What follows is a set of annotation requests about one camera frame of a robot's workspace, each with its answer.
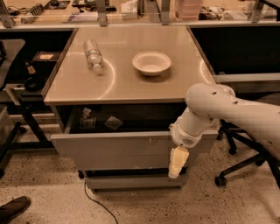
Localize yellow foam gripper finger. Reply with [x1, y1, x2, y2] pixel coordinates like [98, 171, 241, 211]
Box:
[168, 147, 190, 179]

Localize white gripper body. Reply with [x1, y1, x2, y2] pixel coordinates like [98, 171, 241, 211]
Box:
[169, 122, 201, 149]

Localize grey top drawer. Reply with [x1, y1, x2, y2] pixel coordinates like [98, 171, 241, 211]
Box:
[50, 106, 219, 172]

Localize grey drawer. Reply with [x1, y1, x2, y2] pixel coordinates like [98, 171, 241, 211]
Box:
[84, 167, 188, 191]
[50, 106, 219, 172]

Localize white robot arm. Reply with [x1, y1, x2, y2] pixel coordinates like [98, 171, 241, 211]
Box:
[168, 83, 280, 179]

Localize grey bottom drawer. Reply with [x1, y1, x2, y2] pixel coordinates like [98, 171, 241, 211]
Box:
[84, 167, 188, 191]

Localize grey drawer cabinet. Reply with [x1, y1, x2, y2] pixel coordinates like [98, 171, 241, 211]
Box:
[40, 24, 226, 194]

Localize black office chair right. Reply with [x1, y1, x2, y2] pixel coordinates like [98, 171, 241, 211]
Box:
[214, 120, 280, 188]

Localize white bowl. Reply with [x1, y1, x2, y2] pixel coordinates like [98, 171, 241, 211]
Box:
[132, 52, 172, 77]

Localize white printed card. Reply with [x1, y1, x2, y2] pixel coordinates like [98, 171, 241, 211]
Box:
[80, 118, 96, 129]

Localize small crumpled wrapper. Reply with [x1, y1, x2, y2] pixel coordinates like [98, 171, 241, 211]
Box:
[82, 108, 92, 119]

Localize clear plastic water bottle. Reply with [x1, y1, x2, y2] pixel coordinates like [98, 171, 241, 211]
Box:
[83, 39, 103, 72]

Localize pink stacked trays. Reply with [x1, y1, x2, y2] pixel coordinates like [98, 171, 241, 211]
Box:
[174, 0, 202, 21]

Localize black round object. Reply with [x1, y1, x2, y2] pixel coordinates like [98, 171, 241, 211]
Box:
[24, 76, 44, 92]

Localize black box with label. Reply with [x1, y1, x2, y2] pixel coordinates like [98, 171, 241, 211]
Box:
[32, 51, 60, 62]

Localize dark shoe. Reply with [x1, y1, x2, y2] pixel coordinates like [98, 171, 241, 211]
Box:
[0, 196, 31, 224]

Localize black floor cable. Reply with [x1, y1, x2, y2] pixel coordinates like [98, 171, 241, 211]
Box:
[83, 182, 120, 224]

